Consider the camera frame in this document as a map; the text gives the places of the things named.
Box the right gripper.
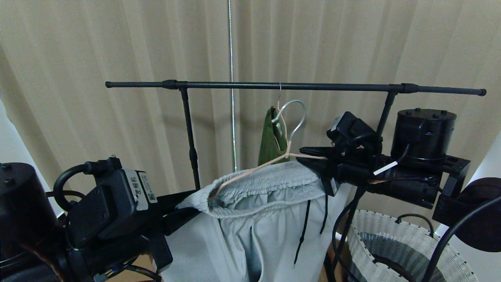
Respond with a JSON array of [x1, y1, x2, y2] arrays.
[[299, 146, 393, 197]]

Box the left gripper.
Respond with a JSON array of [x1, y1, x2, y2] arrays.
[[68, 193, 174, 282]]

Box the pink clothes hanger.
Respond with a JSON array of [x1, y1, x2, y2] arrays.
[[276, 82, 289, 153], [207, 100, 328, 201]]

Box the green printed t-shirt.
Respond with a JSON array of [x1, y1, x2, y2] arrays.
[[258, 106, 291, 167]]

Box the pale grey shorts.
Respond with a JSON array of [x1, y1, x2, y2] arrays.
[[160, 160, 353, 282]]

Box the black clothes rack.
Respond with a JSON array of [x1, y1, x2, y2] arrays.
[[105, 80, 487, 282]]

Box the white laundry basket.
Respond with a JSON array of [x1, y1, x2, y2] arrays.
[[346, 210, 479, 282]]

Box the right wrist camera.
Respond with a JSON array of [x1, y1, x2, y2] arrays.
[[327, 112, 383, 156]]

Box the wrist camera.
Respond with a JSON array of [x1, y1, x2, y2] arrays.
[[327, 112, 383, 156], [65, 155, 159, 251]]

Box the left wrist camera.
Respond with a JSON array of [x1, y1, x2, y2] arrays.
[[65, 155, 159, 251]]

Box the black cable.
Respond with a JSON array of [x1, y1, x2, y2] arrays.
[[332, 188, 501, 282], [53, 162, 98, 214]]

